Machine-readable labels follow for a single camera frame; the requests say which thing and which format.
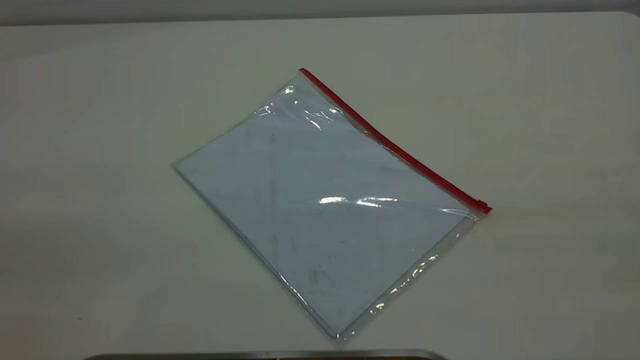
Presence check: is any clear plastic zip bag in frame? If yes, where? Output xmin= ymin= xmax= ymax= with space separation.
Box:
xmin=171 ymin=67 xmax=494 ymax=349

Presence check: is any metal edge strip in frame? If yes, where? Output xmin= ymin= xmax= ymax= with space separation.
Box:
xmin=82 ymin=349 xmax=449 ymax=360

